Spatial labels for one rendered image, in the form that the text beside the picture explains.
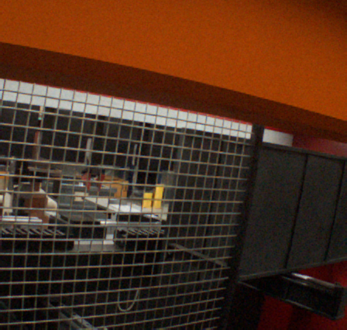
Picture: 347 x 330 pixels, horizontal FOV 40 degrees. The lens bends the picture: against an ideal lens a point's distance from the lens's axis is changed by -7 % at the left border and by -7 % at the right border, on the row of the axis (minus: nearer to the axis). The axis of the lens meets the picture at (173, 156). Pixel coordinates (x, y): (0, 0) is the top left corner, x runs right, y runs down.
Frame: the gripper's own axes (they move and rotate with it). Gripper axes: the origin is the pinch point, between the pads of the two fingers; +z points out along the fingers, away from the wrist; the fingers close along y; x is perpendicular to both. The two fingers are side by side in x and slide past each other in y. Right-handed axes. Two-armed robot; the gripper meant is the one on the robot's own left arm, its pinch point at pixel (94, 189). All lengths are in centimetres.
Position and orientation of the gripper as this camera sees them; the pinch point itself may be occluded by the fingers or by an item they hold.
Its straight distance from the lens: 239.6
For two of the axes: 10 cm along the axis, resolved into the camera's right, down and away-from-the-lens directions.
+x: -5.6, 3.3, 7.6
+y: 8.2, 1.1, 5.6
